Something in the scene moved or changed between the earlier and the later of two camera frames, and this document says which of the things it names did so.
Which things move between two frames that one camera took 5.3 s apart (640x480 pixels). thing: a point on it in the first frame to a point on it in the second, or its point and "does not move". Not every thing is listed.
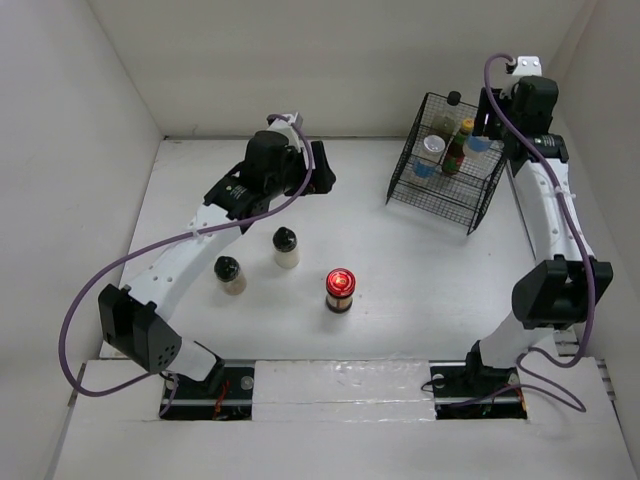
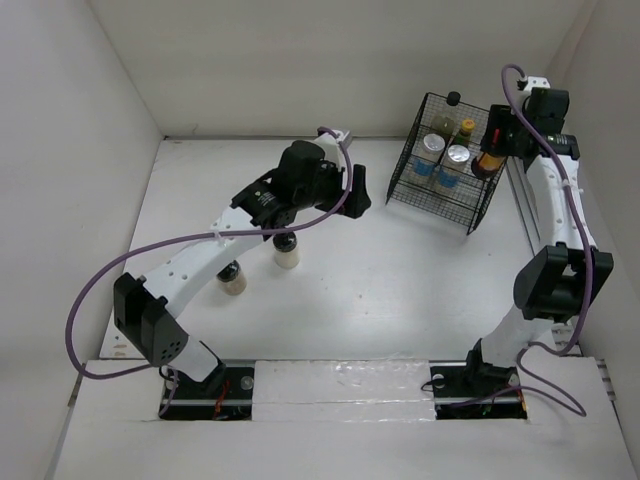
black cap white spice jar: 284,241 does not move
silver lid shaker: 476,146 to 457,157
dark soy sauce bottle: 445,123 does not move
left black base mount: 184,398 does not move
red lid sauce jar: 340,284 to 485,166
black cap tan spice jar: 228,272 does not move
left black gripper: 323,178 to 358,200
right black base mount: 477,393 does not move
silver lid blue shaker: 427,163 does not move
